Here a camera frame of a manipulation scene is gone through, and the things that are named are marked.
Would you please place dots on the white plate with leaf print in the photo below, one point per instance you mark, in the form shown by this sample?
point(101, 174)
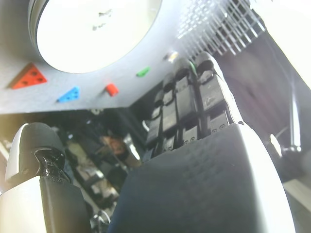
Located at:
point(32, 24)

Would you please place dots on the white plate with ink smudge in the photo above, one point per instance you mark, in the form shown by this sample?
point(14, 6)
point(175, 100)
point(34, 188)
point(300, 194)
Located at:
point(97, 43)

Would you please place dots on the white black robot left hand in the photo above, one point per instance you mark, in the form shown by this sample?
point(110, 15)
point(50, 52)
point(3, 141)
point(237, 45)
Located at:
point(199, 184)

